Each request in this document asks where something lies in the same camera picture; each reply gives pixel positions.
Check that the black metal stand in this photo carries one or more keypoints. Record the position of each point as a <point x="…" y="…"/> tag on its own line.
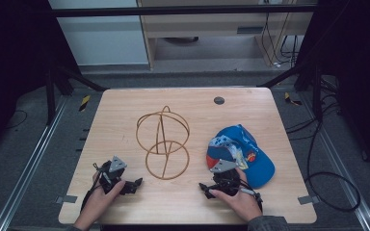
<point x="50" y="96"/>
<point x="316" y="93"/>

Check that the black horizontal frame bar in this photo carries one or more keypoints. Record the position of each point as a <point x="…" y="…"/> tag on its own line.
<point x="173" y="11"/>

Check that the blue baseball cap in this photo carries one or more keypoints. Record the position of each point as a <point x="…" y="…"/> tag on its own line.
<point x="250" y="157"/>

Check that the dark curtain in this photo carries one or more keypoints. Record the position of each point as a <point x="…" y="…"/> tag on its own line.
<point x="9" y="64"/>
<point x="359" y="64"/>

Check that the aluminium floor rail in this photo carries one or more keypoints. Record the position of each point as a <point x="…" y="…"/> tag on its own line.
<point x="343" y="170"/>
<point x="29" y="163"/>

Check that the white cabinet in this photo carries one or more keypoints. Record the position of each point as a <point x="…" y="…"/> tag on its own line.
<point x="102" y="41"/>

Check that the person's left hand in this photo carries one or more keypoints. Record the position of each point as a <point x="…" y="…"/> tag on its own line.
<point x="100" y="200"/>

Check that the yellow black hazard tape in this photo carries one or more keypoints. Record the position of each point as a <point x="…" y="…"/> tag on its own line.
<point x="290" y="99"/>
<point x="84" y="103"/>

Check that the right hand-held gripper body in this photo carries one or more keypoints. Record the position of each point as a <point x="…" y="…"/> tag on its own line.
<point x="226" y="179"/>

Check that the grey tape strip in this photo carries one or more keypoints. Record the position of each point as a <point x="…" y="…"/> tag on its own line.
<point x="308" y="200"/>
<point x="66" y="199"/>

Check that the person's right hand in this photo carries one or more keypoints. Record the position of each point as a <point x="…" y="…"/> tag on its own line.
<point x="242" y="202"/>

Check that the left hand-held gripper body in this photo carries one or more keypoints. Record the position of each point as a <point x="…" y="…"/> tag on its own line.
<point x="112" y="174"/>

